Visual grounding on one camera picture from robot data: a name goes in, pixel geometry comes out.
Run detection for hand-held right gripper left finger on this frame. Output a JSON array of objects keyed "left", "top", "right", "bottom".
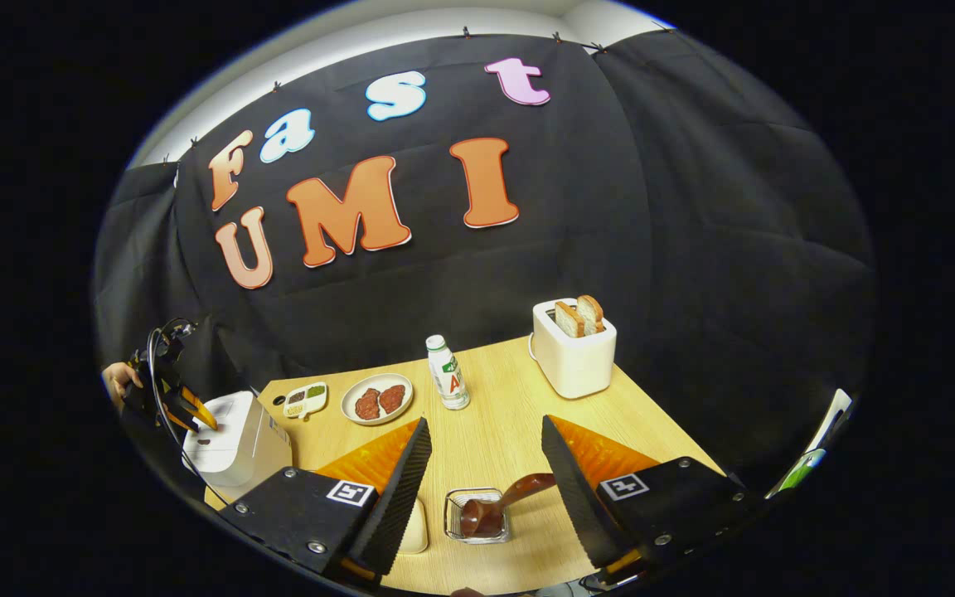
[{"left": 219, "top": 416, "right": 433, "bottom": 581}]

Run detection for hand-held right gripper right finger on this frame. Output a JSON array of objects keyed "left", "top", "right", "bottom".
[{"left": 541, "top": 415, "right": 768, "bottom": 573}]

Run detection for white rice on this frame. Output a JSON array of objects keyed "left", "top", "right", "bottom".
[{"left": 400, "top": 500, "right": 429, "bottom": 553}]

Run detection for white rice cooker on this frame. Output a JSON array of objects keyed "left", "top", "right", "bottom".
[{"left": 183, "top": 391, "right": 293, "bottom": 488}]

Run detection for metal wire chopstick holder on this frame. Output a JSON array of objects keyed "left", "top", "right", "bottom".
[{"left": 444, "top": 488, "right": 511, "bottom": 545}]

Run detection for brown wooden spoon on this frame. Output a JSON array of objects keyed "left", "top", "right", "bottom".
[{"left": 460, "top": 473, "right": 557, "bottom": 538}]

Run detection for clear glass dish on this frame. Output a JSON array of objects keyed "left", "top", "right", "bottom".
[{"left": 399, "top": 496, "right": 430, "bottom": 556}]

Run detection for round white plate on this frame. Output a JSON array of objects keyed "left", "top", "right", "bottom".
[{"left": 341, "top": 373, "right": 414, "bottom": 426}]

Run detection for divided white sauce dish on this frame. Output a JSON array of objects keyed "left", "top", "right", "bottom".
[{"left": 283, "top": 381, "right": 328, "bottom": 420}]

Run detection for white drink bottle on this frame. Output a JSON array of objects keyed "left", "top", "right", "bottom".
[{"left": 426, "top": 334, "right": 471, "bottom": 410}]

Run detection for white toaster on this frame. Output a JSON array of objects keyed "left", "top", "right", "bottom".
[{"left": 528, "top": 296, "right": 618, "bottom": 400}]

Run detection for toast bread slice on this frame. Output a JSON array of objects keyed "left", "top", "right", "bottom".
[
  {"left": 555, "top": 301, "right": 586, "bottom": 338},
  {"left": 576, "top": 294, "right": 605, "bottom": 334}
]

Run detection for white and green items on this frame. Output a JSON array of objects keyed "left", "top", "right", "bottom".
[{"left": 768, "top": 388, "right": 853, "bottom": 498}]

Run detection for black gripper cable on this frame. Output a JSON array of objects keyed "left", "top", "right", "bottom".
[{"left": 148, "top": 319, "right": 234, "bottom": 507}]

